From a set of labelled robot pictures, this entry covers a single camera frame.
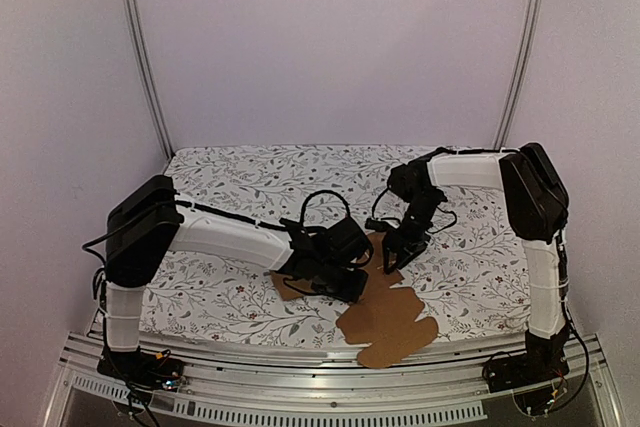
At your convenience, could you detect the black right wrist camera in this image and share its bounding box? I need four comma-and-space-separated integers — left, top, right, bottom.
387, 161, 432, 203

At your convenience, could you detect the aluminium front rail base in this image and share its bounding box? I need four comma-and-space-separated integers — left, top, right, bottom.
43, 331, 625, 426

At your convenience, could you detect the brown cardboard box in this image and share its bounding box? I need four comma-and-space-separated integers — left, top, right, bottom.
269, 230, 441, 371

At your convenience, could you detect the floral patterned table mat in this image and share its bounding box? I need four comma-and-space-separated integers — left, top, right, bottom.
139, 146, 531, 348

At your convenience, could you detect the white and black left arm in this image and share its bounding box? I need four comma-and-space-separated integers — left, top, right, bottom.
82, 175, 374, 390

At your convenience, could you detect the right aluminium frame post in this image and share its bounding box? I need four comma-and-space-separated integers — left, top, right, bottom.
492, 0, 543, 150

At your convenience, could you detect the aluminium frame post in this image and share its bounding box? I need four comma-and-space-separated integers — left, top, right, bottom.
122, 0, 175, 161
492, 0, 543, 150

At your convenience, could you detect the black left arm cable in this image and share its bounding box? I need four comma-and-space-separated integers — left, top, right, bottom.
298, 189, 354, 228

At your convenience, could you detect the left aluminium frame post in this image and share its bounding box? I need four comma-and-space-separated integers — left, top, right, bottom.
122, 0, 175, 161

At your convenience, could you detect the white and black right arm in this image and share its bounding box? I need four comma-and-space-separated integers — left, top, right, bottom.
382, 142, 571, 392

